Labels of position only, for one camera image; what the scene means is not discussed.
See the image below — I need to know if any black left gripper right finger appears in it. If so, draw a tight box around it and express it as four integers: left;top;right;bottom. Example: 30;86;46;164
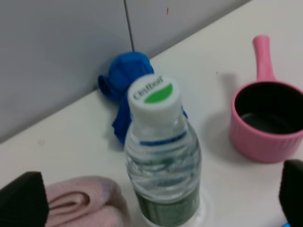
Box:
279;159;303;227

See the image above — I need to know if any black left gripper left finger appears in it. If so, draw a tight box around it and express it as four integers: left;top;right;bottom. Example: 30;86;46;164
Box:
0;172;49;227

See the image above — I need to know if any clear water bottle white cap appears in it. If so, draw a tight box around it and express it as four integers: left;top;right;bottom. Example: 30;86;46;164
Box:
125;74;201;227

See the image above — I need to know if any blue green toothpaste box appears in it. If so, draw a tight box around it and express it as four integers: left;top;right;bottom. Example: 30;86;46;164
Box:
282;223;291;227

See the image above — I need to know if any pink rolled towel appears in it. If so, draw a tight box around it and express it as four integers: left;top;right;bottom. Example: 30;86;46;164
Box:
45;176;131;227

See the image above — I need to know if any blue rolled towel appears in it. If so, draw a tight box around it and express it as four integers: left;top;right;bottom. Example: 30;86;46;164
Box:
98;52;187;146

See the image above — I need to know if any pink saucepan with handle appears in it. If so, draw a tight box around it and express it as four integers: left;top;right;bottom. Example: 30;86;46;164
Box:
230;35;303;163

